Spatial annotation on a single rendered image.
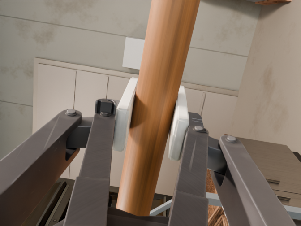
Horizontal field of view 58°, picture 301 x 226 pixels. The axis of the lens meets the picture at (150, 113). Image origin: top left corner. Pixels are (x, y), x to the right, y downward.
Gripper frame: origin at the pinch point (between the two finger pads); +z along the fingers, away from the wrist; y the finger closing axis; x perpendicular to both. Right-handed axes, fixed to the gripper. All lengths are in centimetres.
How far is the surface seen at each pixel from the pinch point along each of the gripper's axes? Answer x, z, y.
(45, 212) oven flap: -129, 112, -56
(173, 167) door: -224, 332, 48
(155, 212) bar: -88, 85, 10
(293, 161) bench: -79, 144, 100
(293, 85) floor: -43, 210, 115
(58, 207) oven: -134, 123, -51
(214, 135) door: -162, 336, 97
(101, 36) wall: -52, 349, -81
